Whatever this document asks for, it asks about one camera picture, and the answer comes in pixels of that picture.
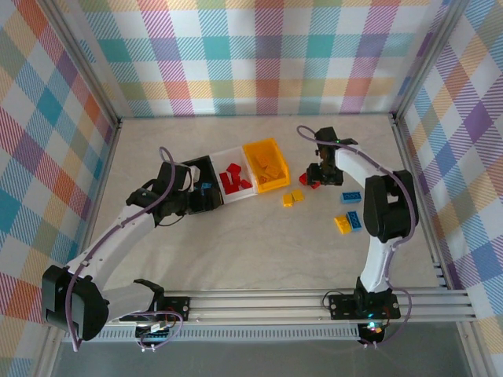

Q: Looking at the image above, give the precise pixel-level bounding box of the white plastic bin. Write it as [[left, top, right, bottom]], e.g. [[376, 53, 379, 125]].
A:
[[210, 147, 260, 205]]

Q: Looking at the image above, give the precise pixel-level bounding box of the yellow plastic bin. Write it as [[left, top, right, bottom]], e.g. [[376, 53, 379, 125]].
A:
[[242, 137, 292, 194]]

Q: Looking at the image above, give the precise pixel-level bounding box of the grey slotted cable duct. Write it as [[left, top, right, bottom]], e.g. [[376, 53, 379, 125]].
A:
[[94, 328, 362, 343]]

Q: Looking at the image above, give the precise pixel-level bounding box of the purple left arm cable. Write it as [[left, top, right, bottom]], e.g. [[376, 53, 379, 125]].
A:
[[69, 146, 185, 353]]

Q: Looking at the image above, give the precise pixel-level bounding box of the black plastic bin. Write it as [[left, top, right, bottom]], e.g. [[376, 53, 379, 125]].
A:
[[172, 156, 225, 215]]

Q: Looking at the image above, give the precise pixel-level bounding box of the aluminium frame post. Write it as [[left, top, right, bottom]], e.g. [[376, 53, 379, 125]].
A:
[[391, 0, 475, 123], [37, 0, 123, 126]]

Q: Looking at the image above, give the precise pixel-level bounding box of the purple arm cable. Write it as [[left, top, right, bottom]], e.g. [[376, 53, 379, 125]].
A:
[[69, 146, 185, 353], [296, 124, 420, 350]]

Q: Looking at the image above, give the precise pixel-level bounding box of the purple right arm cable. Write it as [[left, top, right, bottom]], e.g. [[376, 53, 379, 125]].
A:
[[296, 124, 420, 350]]

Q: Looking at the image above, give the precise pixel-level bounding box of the aluminium side rail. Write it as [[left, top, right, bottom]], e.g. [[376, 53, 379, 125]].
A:
[[391, 112, 451, 294], [76, 117, 123, 272]]

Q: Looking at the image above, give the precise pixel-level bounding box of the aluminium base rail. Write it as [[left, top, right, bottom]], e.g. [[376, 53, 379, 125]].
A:
[[50, 288, 476, 326]]

